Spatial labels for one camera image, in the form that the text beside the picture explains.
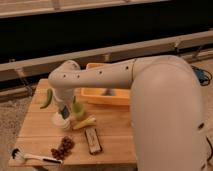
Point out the orange plastic bin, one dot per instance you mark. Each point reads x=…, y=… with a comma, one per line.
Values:
x=106, y=96

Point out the green pepper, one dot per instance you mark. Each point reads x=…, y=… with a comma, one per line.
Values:
x=48, y=99

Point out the white paper cup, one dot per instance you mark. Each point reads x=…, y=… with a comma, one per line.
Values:
x=60, y=122

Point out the blue sponge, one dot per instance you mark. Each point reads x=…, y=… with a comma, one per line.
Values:
x=65, y=113

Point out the white dish brush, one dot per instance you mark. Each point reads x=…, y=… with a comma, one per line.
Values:
x=21, y=157

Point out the bunch of dark grapes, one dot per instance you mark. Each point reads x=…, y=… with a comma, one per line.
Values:
x=64, y=148

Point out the green cup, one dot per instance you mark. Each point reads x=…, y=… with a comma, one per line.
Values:
x=77, y=109

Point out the brown chocolate bar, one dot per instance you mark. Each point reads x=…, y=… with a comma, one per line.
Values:
x=93, y=141

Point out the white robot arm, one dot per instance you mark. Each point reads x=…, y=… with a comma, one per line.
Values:
x=166, y=108

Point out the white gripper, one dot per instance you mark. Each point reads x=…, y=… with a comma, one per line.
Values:
x=63, y=98

